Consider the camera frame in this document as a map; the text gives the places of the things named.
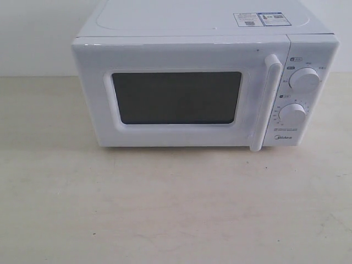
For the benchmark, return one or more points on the white microwave oven body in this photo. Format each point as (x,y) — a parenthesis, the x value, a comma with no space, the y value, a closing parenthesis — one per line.
(313,45)

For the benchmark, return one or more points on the upper white control knob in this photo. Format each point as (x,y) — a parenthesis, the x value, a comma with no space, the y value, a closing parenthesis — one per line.
(304,80)

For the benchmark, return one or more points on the white control knob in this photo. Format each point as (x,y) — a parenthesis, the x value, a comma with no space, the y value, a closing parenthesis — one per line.
(292,114)
(304,80)

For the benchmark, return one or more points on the white microwave door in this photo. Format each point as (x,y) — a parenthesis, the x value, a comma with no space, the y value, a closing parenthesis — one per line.
(180,91)

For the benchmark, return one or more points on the lower white control knob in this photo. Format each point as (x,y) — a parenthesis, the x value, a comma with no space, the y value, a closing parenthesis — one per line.
(292,114)

